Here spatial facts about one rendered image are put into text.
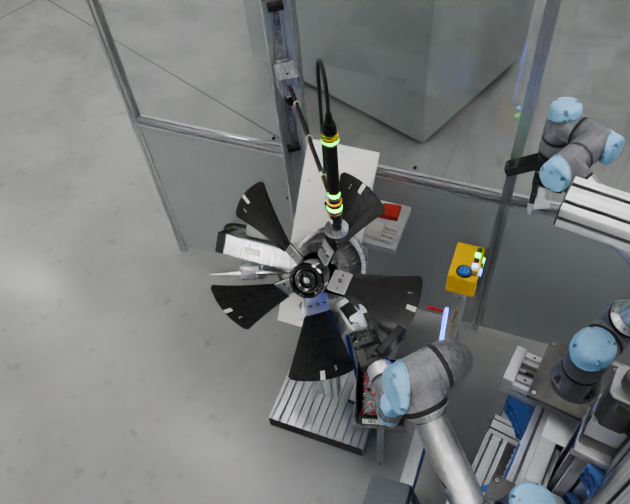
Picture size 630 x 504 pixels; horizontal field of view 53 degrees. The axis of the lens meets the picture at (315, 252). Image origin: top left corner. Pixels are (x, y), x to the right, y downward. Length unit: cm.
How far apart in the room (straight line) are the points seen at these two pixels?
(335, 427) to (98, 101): 309
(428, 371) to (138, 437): 200
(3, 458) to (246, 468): 117
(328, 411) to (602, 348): 149
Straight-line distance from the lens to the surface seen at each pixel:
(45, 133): 494
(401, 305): 203
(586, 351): 194
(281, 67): 223
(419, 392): 153
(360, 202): 197
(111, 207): 420
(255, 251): 226
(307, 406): 307
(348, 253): 218
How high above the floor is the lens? 287
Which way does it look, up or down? 52 degrees down
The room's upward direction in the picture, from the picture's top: 7 degrees counter-clockwise
